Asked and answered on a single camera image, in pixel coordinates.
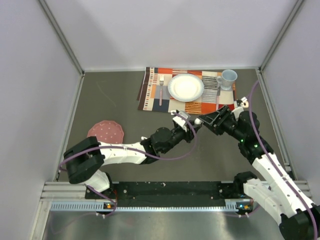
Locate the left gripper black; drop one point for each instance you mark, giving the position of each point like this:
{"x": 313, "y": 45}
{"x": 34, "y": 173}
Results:
{"x": 188, "y": 134}

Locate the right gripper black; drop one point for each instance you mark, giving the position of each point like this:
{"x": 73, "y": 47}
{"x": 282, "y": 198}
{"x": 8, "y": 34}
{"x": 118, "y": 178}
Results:
{"x": 219, "y": 117}

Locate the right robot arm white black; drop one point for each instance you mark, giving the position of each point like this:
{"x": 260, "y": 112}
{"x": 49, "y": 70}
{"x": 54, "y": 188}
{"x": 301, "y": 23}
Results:
{"x": 296, "y": 215}

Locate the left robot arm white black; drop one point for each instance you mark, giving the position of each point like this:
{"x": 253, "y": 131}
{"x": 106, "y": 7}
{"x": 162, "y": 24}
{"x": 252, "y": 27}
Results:
{"x": 84, "y": 160}

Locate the patterned orange placemat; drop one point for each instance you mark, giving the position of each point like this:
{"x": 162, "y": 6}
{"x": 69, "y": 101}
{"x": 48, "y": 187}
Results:
{"x": 149, "y": 92}

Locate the white round plate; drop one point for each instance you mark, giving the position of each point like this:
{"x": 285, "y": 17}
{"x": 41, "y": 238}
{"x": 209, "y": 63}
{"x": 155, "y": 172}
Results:
{"x": 185, "y": 87}

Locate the light blue mug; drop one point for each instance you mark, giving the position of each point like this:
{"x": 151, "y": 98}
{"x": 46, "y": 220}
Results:
{"x": 226, "y": 79}

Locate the pink polka dot plate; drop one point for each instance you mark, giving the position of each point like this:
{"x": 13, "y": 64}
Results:
{"x": 107, "y": 131}

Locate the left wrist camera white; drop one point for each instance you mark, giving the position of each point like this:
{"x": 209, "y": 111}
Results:
{"x": 180, "y": 118}

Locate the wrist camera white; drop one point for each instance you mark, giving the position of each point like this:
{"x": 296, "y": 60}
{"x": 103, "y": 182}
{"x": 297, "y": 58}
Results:
{"x": 239, "y": 107}
{"x": 180, "y": 118}

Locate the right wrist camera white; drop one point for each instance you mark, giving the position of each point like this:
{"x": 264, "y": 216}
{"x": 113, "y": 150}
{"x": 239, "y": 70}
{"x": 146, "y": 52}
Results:
{"x": 239, "y": 107}

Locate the pink handled knife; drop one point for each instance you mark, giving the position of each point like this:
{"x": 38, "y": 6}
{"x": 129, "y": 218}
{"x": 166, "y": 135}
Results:
{"x": 218, "y": 96}

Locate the beige square ring object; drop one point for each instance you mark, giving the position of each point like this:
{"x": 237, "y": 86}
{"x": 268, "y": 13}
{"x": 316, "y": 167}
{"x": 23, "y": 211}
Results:
{"x": 245, "y": 104}

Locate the pink handled fork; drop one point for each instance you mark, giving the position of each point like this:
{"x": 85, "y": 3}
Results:
{"x": 161, "y": 83}

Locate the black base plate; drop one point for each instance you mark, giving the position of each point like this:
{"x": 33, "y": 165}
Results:
{"x": 177, "y": 194}

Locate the grey cable duct rail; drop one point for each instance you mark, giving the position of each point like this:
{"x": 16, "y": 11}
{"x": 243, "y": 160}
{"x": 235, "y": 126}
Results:
{"x": 99, "y": 206}

